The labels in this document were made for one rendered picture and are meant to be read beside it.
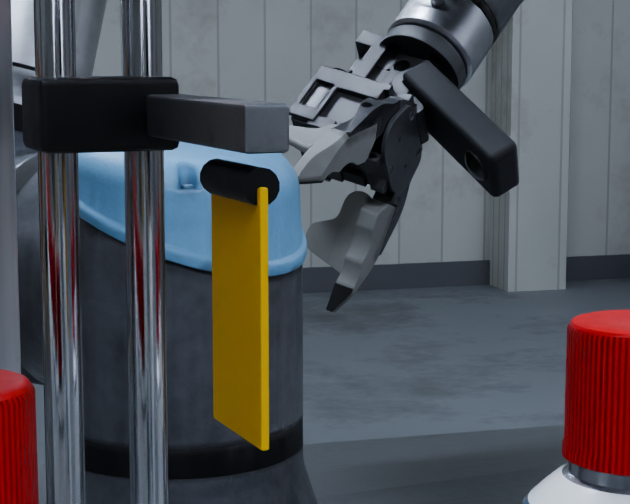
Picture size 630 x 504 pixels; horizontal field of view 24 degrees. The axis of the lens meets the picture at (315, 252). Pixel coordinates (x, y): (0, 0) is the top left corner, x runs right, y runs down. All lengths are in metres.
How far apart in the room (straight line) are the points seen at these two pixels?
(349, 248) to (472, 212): 6.05
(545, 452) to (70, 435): 0.84
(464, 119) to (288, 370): 0.44
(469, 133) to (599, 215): 6.38
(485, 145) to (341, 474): 0.27
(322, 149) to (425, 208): 6.06
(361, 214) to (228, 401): 0.77
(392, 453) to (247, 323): 0.87
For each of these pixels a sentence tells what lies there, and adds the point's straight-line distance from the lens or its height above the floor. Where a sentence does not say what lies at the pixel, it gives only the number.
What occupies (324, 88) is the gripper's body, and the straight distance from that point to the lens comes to 1.09.
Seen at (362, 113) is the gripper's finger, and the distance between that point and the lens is 1.02.
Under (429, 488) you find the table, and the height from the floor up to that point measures 0.83.
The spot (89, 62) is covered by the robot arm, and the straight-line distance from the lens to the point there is 0.77.
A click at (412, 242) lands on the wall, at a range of 7.05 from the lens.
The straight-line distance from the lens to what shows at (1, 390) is 0.28.
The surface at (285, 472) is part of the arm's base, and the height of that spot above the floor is 0.96.
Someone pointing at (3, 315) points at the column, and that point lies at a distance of 0.41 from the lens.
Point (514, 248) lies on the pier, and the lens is 6.98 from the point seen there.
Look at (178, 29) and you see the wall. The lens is 6.70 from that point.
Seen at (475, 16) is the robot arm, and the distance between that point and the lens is 1.14.
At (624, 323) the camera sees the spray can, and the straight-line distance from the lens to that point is 0.35.
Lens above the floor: 1.15
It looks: 8 degrees down
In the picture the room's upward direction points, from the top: straight up
